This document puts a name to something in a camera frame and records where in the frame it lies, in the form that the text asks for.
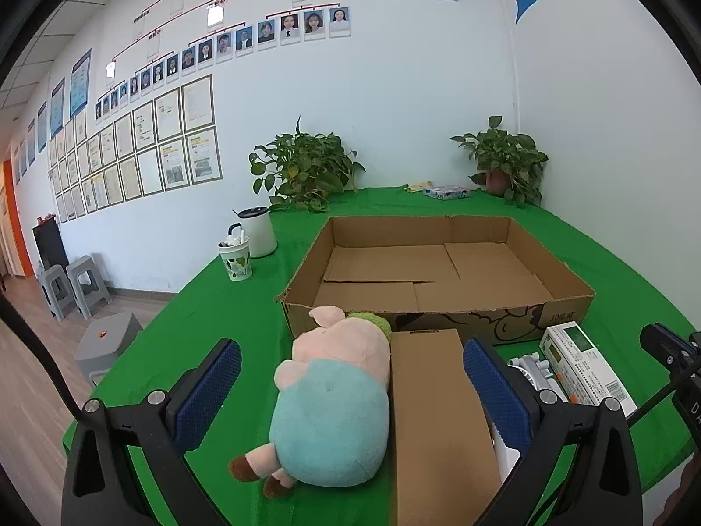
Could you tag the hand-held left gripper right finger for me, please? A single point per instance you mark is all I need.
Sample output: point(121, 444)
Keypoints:
point(495, 389)

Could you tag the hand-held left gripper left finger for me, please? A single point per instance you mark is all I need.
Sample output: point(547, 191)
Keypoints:
point(211, 389)

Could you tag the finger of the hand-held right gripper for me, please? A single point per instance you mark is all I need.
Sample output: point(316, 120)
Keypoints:
point(660, 342)

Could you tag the small plain cardboard box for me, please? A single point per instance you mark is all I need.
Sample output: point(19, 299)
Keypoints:
point(438, 422)

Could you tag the pink pig plush toy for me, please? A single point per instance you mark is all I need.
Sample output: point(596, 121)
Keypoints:
point(328, 411)

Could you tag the large cardboard box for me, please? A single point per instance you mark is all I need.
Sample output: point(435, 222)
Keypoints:
point(383, 268)

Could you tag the grey plastic gadget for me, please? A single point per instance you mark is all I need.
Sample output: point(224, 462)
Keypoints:
point(528, 368)

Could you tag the white printed device box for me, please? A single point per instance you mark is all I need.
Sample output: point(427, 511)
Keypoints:
point(580, 361)

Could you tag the green tablecloth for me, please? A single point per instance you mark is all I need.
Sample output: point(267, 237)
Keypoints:
point(219, 307)

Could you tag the grey plastic stool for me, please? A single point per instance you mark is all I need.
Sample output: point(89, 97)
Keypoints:
point(53, 290)
point(107, 339)
point(86, 284)

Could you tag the leaf-patterned cup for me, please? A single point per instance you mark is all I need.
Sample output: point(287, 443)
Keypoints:
point(236, 263)

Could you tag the green plush toy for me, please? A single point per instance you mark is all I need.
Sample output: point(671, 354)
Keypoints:
point(372, 322)

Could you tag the white kettle with black lid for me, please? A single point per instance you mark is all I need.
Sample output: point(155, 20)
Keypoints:
point(260, 233)

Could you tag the tissue pack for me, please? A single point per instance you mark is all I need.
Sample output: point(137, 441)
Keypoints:
point(446, 192)

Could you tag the brown flower pot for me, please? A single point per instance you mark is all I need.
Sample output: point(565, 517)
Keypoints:
point(497, 181)

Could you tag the black cabinet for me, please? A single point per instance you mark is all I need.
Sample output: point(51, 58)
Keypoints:
point(50, 246)

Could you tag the yellow cloth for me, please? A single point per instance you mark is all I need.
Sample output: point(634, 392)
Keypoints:
point(420, 186)

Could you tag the group of framed certificates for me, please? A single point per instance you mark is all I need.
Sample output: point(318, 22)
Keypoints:
point(148, 159)

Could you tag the green leafy plant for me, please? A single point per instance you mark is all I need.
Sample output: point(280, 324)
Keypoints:
point(509, 150)

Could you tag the bushy green potted plant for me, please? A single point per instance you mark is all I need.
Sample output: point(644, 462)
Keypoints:
point(301, 167)

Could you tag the row of portrait photos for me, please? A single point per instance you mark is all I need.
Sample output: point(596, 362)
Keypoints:
point(268, 33)

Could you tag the blue wall poster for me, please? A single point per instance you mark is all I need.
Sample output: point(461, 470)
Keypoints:
point(57, 108)
point(80, 82)

